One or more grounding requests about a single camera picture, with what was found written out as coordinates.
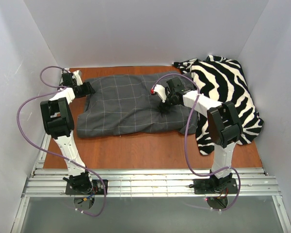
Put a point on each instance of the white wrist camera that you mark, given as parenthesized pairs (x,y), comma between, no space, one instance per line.
(77,76)
(160,91)

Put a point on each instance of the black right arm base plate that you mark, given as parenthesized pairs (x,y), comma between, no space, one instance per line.
(210,186)

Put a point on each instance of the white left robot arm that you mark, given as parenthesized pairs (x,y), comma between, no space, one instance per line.
(59,124)

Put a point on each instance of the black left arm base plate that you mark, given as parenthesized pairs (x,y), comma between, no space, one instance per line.
(93,187)

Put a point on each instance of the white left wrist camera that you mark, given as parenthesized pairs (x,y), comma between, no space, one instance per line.
(77,76)

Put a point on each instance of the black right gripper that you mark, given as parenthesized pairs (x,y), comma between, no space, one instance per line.
(167,103)

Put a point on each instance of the grey checked pillowcase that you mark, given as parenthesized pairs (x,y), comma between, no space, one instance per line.
(123,104)

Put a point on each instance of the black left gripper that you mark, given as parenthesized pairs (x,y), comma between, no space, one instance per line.
(86,88)

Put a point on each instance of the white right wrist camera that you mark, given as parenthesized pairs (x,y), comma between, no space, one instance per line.
(160,91)

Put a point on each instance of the aluminium rail frame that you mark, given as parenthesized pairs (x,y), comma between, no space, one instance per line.
(151,200)

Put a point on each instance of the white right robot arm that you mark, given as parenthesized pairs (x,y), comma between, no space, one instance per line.
(224,126)

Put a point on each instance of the zebra print blanket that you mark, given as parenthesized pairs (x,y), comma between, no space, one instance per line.
(223,80)

